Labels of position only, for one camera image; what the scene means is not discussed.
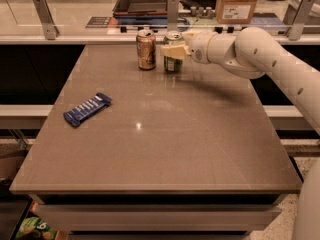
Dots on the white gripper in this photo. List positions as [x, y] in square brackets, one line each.
[197, 47]

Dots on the green soda can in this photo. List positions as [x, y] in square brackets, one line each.
[172, 64]

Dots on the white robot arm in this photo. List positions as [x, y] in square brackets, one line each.
[250, 54]

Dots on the orange soda can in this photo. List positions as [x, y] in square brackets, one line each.
[146, 49]

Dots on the dark open tray bin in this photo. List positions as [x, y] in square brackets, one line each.
[124, 8]

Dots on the cardboard box with label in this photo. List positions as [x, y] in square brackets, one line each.
[235, 11]

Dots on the blue snack bar wrapper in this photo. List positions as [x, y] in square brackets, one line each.
[80, 113]

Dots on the table drawer front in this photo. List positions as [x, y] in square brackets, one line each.
[149, 218]

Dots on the green snack bag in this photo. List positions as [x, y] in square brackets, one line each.
[35, 228]

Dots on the middle metal glass bracket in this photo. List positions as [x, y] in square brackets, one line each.
[172, 14]

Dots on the metal glass bracket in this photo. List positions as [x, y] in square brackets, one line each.
[50, 29]
[295, 31]
[172, 14]

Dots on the right metal glass bracket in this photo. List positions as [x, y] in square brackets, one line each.
[295, 31]

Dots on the left metal glass bracket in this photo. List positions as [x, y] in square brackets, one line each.
[50, 29]

